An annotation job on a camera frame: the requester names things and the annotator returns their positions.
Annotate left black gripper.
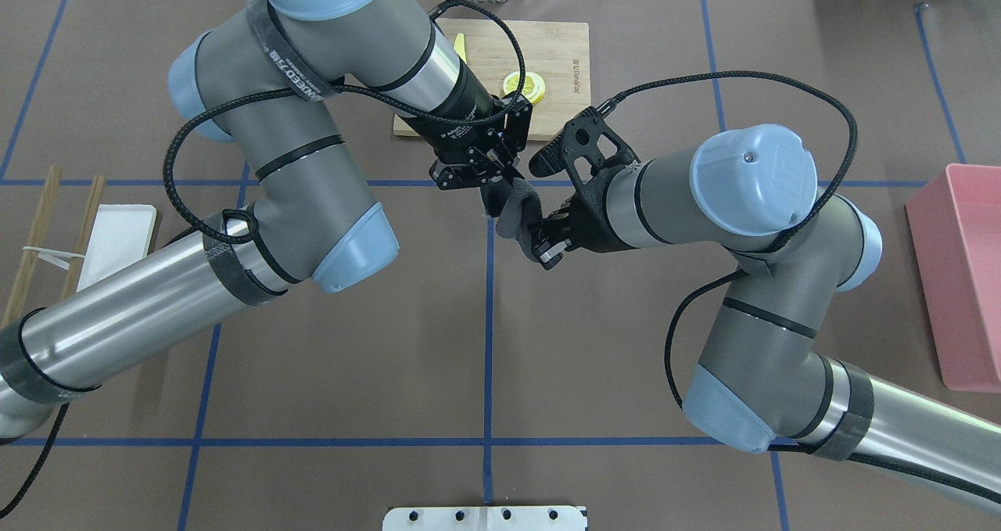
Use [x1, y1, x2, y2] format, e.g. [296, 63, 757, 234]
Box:
[428, 97, 540, 218]

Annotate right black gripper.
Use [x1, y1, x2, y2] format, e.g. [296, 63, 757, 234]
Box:
[521, 188, 626, 271]

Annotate dark grey wiping cloth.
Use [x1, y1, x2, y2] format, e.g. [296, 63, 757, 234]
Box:
[493, 203, 541, 242]

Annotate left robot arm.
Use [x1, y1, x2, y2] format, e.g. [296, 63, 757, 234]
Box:
[2, 0, 530, 444]

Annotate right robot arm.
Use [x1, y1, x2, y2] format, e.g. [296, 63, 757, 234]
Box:
[529, 121, 999, 514]

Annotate yellow lemon slices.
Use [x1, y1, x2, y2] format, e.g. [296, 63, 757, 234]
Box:
[501, 71, 547, 106]

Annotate bamboo cutting board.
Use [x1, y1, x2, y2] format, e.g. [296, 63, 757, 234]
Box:
[437, 17, 591, 142]

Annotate yellow plastic knife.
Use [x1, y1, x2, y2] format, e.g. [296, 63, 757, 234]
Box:
[453, 32, 468, 63]

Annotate white rectangular tray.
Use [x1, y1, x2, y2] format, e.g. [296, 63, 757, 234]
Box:
[77, 203, 158, 292]

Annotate pink plastic bin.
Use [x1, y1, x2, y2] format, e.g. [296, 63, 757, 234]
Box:
[906, 163, 1000, 393]

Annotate wooden towel rack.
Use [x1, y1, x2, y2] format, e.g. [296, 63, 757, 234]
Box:
[2, 165, 106, 328]

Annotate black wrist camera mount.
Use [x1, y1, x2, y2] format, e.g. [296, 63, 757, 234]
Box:
[529, 104, 639, 202]

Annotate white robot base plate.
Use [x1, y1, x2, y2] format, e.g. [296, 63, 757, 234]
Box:
[382, 505, 590, 530]

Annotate black braided right cable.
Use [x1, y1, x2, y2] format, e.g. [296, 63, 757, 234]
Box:
[598, 71, 859, 414]

